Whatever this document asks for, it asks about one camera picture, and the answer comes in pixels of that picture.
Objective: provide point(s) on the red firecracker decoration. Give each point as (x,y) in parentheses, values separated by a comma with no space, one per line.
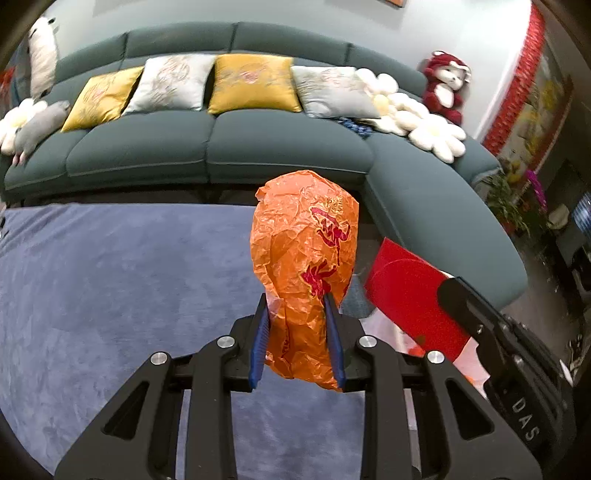
(521,84)

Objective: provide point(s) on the potted flower plants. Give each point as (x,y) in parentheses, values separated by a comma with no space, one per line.
(517,199)

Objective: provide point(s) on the blue patterned floor rug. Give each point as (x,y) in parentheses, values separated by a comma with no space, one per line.
(355,303)

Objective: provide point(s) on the red envelope card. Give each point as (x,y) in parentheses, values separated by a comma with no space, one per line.
(404,286)

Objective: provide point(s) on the dark green curved sofa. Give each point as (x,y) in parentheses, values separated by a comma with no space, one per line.
(429,207)

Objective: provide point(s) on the yellow cushion far left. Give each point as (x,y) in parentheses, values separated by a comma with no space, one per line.
(102,99)

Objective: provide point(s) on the white flower pillow upper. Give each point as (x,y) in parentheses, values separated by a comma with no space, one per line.
(379,87)

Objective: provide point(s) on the white flower pillow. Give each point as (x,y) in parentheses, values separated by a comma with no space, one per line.
(406,117)
(15,119)
(379,87)

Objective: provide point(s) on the grey embroidered cushion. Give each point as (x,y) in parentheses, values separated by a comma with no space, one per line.
(173,82)
(333,92)

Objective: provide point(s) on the grey embroidered cushion left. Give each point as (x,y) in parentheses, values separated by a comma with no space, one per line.
(173,82)

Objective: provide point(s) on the white panda plush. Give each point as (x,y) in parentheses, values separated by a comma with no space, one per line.
(43,57)

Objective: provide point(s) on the orange plastic bag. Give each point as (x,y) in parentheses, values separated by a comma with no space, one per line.
(303,247)

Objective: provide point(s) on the white flower pillow lower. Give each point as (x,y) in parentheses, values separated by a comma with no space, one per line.
(406,117)

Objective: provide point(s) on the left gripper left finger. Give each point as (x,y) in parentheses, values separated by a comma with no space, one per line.
(134,436)

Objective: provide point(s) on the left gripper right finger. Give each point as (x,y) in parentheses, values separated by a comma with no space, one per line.
(423,418)

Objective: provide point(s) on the framed picture centre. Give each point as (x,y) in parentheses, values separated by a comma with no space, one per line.
(396,3)

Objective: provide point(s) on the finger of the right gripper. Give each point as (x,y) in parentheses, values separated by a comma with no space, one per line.
(468,308)

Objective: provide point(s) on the red white teddy bear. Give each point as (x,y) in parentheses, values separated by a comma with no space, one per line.
(447,75)

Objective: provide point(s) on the grey embroidered cushion right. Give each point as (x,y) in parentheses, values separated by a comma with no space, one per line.
(333,92)

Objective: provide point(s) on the grey mouse plush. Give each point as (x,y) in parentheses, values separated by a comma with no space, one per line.
(41,126)

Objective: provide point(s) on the yellow embroidered cushion centre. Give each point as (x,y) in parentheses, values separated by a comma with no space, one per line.
(253,81)

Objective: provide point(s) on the white flower pillow left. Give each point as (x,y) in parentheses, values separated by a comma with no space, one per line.
(15,119)

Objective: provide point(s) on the blue beaded item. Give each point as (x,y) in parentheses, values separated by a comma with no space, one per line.
(360,129)

